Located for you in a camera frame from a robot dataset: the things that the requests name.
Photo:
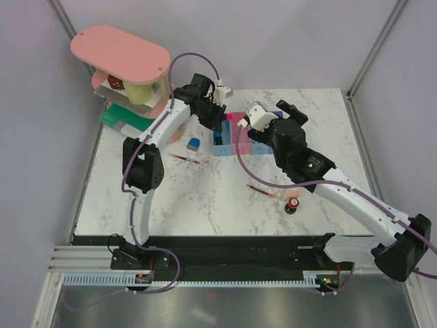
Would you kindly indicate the blue cap black highlighter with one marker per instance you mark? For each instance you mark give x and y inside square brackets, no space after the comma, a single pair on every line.
[218,141]

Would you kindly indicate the cream yellow cylinder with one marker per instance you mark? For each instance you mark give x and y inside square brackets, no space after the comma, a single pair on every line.
[138,94]

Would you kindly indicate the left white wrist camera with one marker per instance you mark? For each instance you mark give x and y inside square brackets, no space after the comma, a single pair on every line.
[221,94]

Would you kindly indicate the pink eraser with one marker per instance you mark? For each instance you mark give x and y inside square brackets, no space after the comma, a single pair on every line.
[291,193]

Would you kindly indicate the pink drawer bin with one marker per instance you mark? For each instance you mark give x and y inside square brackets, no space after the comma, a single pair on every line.
[244,141]

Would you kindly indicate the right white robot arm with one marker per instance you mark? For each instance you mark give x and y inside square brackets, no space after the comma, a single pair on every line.
[397,241]

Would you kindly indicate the red black round stamp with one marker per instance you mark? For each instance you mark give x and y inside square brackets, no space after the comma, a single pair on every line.
[291,206]

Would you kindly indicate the purple drawer bin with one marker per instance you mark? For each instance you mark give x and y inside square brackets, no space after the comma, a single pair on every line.
[279,114]

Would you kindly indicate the blue pencil sharpener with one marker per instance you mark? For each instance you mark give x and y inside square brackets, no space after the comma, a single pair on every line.
[193,144]

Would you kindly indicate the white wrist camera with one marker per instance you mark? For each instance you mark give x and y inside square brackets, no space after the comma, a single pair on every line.
[257,117]
[221,94]

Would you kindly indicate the dark red card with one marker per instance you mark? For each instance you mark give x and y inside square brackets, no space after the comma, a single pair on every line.
[115,83]

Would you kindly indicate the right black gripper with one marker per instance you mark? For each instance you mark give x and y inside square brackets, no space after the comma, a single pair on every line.
[261,136]

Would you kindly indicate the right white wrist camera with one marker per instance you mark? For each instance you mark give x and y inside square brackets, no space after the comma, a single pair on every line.
[257,117]

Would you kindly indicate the white silver box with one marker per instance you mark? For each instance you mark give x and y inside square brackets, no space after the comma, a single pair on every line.
[149,109]

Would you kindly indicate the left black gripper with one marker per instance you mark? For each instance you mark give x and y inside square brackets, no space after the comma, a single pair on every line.
[216,123]

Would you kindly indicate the red pen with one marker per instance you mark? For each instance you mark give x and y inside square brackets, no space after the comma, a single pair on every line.
[263,192]
[183,158]

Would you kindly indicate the light blue cable duct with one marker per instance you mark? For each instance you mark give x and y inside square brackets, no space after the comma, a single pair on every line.
[135,280]

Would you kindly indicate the pink tiered shelf stand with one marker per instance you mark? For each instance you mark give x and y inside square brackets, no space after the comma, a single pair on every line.
[128,57]

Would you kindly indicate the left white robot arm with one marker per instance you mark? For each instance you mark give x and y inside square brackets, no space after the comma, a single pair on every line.
[142,163]

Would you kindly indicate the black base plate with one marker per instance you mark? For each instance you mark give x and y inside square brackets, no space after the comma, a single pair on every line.
[227,257]

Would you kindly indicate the white eraser box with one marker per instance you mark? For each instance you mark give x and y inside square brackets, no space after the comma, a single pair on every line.
[130,131]

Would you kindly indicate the light blue drawer bin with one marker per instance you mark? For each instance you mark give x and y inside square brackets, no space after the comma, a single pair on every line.
[226,149]

